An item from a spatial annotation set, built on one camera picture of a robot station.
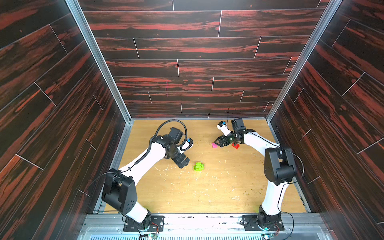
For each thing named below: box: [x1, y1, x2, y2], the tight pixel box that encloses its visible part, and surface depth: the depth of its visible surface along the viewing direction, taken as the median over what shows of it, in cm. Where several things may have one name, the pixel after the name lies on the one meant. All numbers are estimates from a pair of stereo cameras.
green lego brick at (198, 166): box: [195, 162, 202, 172], surface depth 91 cm
